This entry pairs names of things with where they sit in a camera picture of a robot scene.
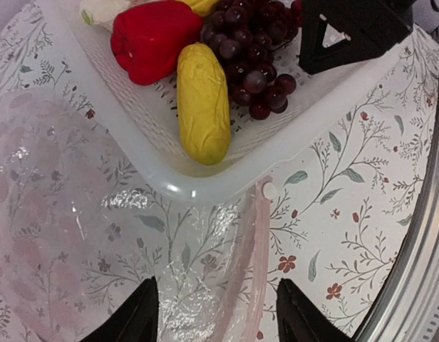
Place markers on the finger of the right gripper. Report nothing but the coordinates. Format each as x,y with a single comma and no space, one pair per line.
338,33

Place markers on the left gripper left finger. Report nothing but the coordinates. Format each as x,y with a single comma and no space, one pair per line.
136,320

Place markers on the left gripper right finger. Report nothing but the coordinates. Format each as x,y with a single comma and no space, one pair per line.
299,320

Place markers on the clear zip top bag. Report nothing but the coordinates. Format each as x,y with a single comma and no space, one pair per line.
80,230

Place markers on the yellow corn front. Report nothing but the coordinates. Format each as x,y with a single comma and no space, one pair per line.
202,105

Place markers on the red bell pepper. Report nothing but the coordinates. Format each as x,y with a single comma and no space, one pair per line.
147,39

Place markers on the floral tablecloth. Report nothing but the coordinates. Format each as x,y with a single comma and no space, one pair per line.
339,209

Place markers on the dark red grapes bunch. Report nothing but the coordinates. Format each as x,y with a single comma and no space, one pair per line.
245,36

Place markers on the yellow lemon back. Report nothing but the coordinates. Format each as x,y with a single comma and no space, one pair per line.
202,8

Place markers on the white plastic basket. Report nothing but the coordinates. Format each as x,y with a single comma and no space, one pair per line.
143,121

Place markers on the aluminium front rail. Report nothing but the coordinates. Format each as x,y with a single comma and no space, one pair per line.
407,307

